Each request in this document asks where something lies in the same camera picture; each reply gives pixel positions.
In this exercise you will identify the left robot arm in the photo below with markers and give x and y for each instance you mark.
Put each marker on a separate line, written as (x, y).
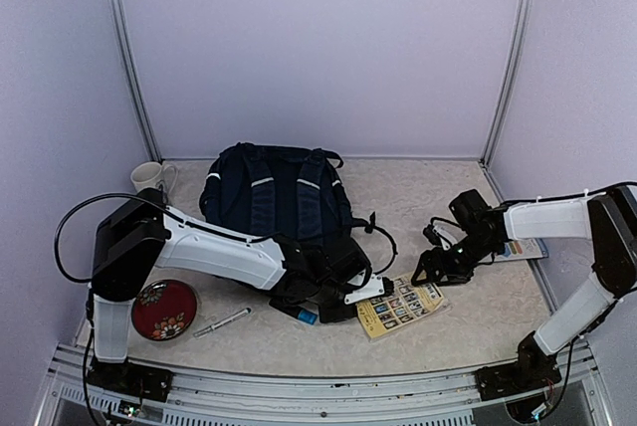
(145, 234)

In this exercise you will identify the clear plastic syringe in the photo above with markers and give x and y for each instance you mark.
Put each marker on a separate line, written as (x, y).
(221, 323)

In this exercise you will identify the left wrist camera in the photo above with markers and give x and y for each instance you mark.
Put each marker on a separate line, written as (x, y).
(360, 289)

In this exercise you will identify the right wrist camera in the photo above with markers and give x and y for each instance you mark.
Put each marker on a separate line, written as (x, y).
(435, 238)

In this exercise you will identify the left aluminium frame post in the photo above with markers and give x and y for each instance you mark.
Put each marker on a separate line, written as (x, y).
(125, 50)

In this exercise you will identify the right aluminium frame post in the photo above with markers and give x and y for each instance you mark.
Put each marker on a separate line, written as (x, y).
(514, 58)

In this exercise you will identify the black and blue stamp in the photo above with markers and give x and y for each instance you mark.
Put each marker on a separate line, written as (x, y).
(306, 317)

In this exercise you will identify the front aluminium rail base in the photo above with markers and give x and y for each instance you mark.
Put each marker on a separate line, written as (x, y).
(208, 397)

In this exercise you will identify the yellow picture grid booklet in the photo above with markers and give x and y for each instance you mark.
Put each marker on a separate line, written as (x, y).
(406, 306)

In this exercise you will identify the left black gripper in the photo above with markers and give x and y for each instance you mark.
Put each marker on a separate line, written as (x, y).
(327, 316)

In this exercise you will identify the navy blue student backpack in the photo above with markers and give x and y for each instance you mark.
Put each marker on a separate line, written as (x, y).
(294, 197)

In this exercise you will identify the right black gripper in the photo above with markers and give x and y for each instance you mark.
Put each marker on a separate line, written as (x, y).
(428, 260)

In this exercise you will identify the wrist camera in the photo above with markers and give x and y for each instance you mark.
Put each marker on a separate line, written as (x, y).
(360, 289)
(435, 238)

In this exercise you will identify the colourful comic booklet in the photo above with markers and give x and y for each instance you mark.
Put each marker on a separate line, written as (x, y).
(523, 249)

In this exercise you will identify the white patterned ceramic cup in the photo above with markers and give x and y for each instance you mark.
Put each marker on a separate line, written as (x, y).
(161, 176)

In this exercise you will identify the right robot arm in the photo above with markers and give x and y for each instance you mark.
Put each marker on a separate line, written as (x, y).
(604, 220)

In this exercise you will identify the red floral plate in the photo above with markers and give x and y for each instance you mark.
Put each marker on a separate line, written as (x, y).
(164, 310)

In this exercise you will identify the aluminium frame post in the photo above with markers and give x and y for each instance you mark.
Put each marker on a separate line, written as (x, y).
(125, 50)
(514, 58)

